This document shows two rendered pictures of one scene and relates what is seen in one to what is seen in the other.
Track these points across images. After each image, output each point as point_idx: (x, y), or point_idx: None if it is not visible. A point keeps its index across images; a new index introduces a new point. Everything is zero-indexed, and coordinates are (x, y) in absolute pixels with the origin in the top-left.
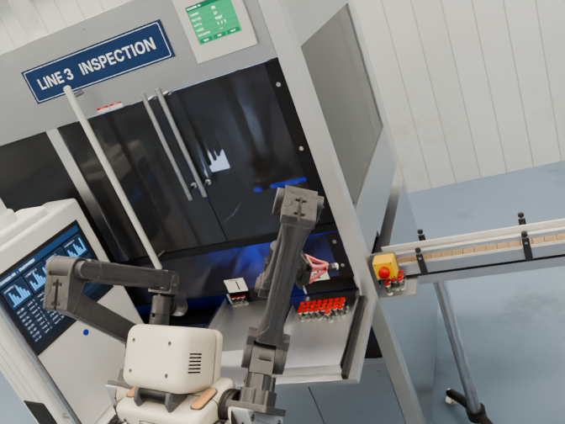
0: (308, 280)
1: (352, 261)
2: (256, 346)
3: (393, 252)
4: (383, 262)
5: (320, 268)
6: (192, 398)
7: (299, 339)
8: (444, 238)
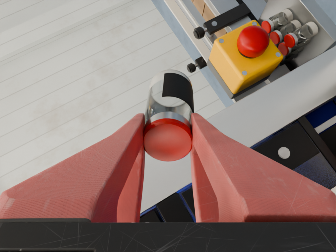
0: (276, 244)
1: (259, 130)
2: None
3: (208, 59)
4: (225, 56)
5: (123, 141)
6: None
7: None
8: (181, 23)
